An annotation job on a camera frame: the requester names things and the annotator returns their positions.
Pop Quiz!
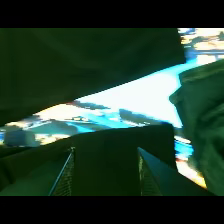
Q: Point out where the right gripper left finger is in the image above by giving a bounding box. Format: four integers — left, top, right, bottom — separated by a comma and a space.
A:
6, 146, 76, 197

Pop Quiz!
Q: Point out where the dark green garment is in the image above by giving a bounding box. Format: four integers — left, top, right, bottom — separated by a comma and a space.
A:
0, 27, 224, 197

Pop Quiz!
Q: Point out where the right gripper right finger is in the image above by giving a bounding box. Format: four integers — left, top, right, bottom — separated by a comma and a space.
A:
137, 146, 214, 197

